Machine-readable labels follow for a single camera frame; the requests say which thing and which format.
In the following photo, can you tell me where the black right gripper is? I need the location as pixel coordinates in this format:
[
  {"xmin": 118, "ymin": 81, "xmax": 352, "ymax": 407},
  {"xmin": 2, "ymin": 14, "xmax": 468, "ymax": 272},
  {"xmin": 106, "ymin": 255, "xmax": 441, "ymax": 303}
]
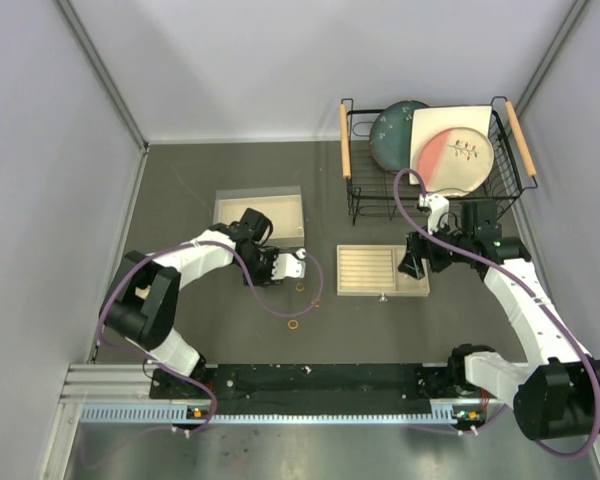
[{"xmin": 398, "ymin": 215, "xmax": 472, "ymax": 279}]

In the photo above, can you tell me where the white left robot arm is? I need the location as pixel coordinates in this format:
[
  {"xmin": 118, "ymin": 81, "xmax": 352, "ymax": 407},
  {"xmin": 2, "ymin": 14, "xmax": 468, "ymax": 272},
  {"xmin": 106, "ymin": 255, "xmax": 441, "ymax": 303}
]
[{"xmin": 100, "ymin": 208, "xmax": 281, "ymax": 397}]

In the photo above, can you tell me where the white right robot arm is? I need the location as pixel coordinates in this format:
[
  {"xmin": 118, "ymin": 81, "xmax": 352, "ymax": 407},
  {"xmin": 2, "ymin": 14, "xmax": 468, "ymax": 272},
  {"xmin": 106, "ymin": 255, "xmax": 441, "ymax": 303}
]
[{"xmin": 398, "ymin": 194, "xmax": 600, "ymax": 442}]

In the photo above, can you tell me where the beige velvet jewelry tray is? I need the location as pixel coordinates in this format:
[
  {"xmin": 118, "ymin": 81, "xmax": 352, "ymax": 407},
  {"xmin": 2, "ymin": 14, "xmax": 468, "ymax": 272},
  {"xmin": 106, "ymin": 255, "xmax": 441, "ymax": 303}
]
[{"xmin": 336, "ymin": 245, "xmax": 430, "ymax": 297}]

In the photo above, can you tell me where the clear lidded beige box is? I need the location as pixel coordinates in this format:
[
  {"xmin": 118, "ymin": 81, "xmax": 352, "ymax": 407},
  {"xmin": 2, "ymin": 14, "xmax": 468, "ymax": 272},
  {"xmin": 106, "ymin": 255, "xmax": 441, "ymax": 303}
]
[{"xmin": 213, "ymin": 186, "xmax": 305, "ymax": 248}]

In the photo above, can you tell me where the pink and cream round plate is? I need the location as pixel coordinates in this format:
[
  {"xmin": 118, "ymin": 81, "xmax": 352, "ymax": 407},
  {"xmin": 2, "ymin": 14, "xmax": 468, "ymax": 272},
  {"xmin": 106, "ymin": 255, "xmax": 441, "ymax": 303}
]
[{"xmin": 414, "ymin": 127, "xmax": 494, "ymax": 197}]

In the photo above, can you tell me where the dark green round plate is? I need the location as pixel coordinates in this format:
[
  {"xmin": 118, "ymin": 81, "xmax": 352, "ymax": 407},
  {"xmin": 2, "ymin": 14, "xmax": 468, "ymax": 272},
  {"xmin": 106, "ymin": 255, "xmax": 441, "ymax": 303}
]
[{"xmin": 369, "ymin": 100, "xmax": 428, "ymax": 173}]

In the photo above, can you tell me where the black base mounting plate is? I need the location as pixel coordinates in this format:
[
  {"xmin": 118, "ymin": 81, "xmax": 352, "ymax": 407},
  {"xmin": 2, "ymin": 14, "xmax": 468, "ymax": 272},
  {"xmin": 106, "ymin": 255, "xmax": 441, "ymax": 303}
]
[{"xmin": 148, "ymin": 362, "xmax": 491, "ymax": 415}]

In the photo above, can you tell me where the yellow mug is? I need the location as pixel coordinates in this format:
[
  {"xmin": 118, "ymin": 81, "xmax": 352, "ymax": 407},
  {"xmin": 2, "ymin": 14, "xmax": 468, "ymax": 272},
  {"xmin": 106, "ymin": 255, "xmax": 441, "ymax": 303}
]
[{"xmin": 134, "ymin": 286, "xmax": 151, "ymax": 300}]

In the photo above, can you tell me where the white square plate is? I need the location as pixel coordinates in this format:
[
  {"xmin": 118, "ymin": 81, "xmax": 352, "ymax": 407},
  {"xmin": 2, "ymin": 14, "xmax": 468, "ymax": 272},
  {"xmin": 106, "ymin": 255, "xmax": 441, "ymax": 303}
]
[{"xmin": 410, "ymin": 105, "xmax": 492, "ymax": 170}]

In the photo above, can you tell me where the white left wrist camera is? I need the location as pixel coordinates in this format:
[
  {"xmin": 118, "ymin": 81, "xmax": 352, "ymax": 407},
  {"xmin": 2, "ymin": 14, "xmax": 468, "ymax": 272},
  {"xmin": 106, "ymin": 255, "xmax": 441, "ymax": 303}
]
[{"xmin": 271, "ymin": 248, "xmax": 307, "ymax": 281}]

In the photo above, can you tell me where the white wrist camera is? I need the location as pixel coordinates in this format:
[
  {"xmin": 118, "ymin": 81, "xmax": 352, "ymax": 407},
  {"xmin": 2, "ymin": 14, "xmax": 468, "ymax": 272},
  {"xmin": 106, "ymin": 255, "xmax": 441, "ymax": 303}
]
[
  {"xmin": 271, "ymin": 248, "xmax": 307, "ymax": 281},
  {"xmin": 417, "ymin": 193, "xmax": 449, "ymax": 234}
]

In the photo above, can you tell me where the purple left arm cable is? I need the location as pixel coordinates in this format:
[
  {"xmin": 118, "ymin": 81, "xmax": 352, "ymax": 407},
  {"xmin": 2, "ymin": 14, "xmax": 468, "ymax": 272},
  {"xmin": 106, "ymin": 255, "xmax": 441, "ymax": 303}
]
[{"xmin": 94, "ymin": 240, "xmax": 325, "ymax": 436}]

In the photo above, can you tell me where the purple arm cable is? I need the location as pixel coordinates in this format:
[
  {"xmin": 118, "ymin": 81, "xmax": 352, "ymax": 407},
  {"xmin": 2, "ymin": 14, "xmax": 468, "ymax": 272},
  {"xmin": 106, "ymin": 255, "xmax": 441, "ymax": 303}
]
[
  {"xmin": 393, "ymin": 168, "xmax": 600, "ymax": 459},
  {"xmin": 94, "ymin": 240, "xmax": 325, "ymax": 436}
]

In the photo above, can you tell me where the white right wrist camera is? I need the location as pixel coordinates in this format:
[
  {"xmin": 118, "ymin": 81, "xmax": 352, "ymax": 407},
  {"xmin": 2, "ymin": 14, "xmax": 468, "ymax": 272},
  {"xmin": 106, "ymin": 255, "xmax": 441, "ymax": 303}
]
[{"xmin": 417, "ymin": 193, "xmax": 449, "ymax": 234}]

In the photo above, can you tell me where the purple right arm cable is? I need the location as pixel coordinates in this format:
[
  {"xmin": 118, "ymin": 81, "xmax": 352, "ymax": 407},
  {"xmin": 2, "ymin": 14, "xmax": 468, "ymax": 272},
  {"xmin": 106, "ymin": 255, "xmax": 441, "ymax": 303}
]
[{"xmin": 393, "ymin": 168, "xmax": 600, "ymax": 459}]

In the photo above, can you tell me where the black wire dish rack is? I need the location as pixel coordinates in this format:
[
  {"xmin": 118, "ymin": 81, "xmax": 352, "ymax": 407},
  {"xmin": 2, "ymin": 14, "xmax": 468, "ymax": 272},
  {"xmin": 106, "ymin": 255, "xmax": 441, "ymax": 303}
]
[{"xmin": 339, "ymin": 96, "xmax": 538, "ymax": 224}]

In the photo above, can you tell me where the left wooden rack handle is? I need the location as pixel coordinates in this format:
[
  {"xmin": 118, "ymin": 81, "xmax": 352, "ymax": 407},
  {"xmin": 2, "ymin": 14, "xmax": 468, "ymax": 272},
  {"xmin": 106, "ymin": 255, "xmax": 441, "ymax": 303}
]
[{"xmin": 339, "ymin": 102, "xmax": 351, "ymax": 180}]

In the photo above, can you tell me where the wooden rack handle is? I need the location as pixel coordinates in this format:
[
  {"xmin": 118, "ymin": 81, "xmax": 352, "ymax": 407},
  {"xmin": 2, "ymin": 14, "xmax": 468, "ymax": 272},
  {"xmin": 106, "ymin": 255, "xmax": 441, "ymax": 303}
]
[
  {"xmin": 504, "ymin": 100, "xmax": 537, "ymax": 179},
  {"xmin": 339, "ymin": 102, "xmax": 351, "ymax": 180}
]

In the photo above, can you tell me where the right wooden rack handle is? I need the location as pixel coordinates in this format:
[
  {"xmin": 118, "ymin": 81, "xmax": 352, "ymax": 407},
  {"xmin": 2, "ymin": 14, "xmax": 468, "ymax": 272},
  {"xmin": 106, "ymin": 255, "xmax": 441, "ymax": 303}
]
[{"xmin": 504, "ymin": 100, "xmax": 537, "ymax": 179}]

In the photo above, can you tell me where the blue slotted cable duct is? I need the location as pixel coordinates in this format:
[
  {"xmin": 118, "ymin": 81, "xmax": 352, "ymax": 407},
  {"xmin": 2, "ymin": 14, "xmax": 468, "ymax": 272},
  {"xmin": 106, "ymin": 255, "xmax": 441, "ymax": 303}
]
[{"xmin": 79, "ymin": 404, "xmax": 484, "ymax": 425}]

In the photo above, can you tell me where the aluminium frame rail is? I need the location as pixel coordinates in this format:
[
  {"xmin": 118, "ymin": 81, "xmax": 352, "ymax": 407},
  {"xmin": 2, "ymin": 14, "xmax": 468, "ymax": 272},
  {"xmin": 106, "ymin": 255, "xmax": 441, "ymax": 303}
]
[{"xmin": 60, "ymin": 364, "xmax": 155, "ymax": 404}]

